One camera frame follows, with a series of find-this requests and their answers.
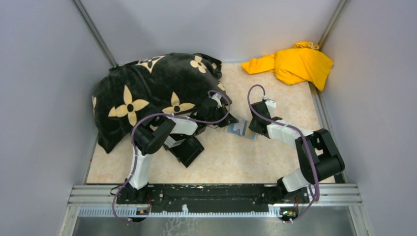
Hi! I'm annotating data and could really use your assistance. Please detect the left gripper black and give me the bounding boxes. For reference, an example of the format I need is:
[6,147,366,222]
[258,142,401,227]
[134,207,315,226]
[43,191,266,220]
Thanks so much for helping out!
[206,104,238,128]

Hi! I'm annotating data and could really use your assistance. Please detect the beige card holder wallet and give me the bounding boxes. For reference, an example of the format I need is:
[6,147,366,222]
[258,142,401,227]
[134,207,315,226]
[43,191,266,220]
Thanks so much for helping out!
[224,116,258,141]

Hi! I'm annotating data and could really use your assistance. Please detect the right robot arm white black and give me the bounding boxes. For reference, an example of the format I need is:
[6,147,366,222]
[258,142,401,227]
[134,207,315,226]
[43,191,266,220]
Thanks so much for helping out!
[249,99,345,203]

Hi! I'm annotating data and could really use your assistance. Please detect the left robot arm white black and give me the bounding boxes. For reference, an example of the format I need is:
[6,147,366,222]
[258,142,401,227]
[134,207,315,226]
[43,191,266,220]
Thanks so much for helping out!
[123,93,238,204]

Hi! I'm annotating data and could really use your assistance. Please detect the black card tray box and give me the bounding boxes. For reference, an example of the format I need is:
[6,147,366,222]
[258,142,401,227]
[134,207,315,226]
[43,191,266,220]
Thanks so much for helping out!
[163,136,205,168]

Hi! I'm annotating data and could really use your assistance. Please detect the yellow cloth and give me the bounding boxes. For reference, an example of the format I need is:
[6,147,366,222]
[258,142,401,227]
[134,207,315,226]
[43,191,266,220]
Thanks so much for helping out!
[241,41,334,91]

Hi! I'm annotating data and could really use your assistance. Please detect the black floral plush pillow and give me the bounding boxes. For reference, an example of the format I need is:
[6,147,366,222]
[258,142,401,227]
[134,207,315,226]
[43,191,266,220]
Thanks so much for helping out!
[92,53,232,153]

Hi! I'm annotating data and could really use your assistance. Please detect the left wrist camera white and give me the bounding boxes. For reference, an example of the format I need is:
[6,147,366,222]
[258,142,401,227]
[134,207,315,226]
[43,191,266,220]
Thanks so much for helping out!
[210,93,222,108]

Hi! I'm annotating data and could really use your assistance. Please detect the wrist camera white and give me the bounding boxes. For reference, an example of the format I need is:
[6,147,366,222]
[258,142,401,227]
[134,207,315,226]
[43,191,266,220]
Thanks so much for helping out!
[264,98,276,115]
[210,93,222,108]

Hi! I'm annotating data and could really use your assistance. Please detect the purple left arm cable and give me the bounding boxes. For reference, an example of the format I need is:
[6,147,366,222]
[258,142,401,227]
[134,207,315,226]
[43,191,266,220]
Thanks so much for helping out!
[112,90,231,225]

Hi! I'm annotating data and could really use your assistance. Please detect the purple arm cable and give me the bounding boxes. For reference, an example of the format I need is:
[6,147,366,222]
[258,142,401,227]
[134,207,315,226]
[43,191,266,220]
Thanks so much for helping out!
[112,90,231,225]
[247,85,321,224]

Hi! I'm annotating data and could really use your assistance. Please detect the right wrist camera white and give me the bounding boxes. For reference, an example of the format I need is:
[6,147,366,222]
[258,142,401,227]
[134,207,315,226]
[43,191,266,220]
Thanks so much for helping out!
[264,98,276,115]

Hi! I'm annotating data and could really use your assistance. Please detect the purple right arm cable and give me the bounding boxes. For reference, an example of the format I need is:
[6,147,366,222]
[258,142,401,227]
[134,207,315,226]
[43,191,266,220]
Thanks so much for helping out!
[247,85,321,224]

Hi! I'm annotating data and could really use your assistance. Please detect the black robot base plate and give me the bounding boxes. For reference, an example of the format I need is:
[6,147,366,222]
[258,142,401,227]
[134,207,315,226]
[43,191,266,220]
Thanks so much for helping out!
[111,184,310,220]

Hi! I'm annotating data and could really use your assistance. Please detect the aluminium front rail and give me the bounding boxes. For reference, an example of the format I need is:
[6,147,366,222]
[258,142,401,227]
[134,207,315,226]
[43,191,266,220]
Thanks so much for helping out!
[66,183,363,207]

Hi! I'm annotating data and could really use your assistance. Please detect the white toothed cable strip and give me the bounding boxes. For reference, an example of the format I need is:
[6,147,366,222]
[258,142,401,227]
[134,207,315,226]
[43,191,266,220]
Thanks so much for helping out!
[78,205,282,218]

